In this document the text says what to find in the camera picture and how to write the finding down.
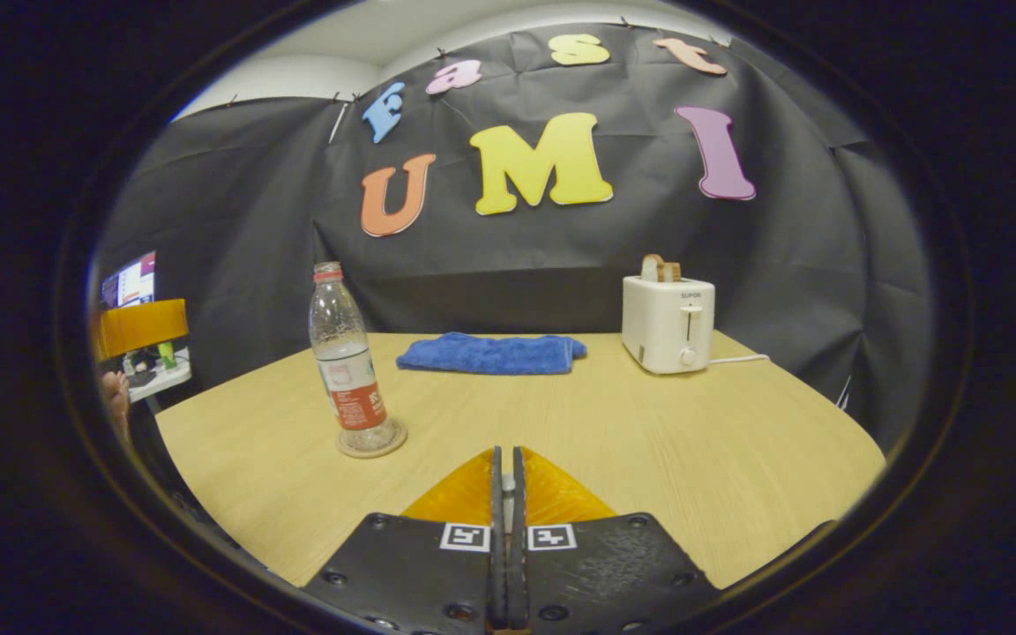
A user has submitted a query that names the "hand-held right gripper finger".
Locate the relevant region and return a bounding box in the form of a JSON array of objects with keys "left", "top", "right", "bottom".
[
  {"left": 303, "top": 445, "right": 509, "bottom": 635},
  {"left": 510, "top": 445, "right": 722, "bottom": 635}
]

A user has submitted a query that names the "round brown coaster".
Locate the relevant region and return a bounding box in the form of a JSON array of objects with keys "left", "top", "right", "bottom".
[{"left": 336, "top": 418, "right": 408, "bottom": 459}]

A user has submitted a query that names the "clear plastic water bottle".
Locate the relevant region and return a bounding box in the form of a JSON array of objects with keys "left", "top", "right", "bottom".
[{"left": 309, "top": 261, "right": 394, "bottom": 435}]

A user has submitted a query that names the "computer monitor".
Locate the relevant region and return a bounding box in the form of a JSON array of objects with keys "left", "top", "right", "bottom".
[{"left": 101, "top": 251, "right": 158, "bottom": 310}]

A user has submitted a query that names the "white side desk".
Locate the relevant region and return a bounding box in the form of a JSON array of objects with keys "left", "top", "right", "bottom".
[{"left": 124, "top": 348, "right": 193, "bottom": 404}]

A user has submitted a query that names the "blue towel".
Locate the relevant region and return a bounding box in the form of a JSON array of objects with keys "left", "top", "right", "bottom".
[{"left": 396, "top": 332, "right": 588, "bottom": 376}]

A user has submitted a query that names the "white toaster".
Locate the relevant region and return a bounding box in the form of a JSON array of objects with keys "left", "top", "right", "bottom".
[{"left": 621, "top": 275, "right": 716, "bottom": 375}]

